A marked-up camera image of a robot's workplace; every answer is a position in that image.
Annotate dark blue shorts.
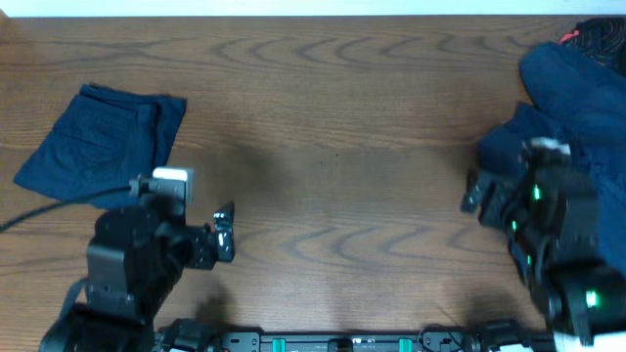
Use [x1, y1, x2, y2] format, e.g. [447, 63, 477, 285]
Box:
[14, 84, 187, 200]

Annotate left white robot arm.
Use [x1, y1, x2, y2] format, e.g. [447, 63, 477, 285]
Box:
[39, 202, 235, 352]

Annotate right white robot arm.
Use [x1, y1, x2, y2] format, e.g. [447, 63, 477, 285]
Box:
[461, 165, 625, 347]

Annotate dark blue clothes pile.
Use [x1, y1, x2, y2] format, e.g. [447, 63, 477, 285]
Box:
[477, 43, 625, 271]

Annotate black patterned garment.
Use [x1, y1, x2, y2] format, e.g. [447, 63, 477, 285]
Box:
[559, 17, 625, 75]

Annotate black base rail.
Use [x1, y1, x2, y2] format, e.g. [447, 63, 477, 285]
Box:
[151, 319, 557, 352]

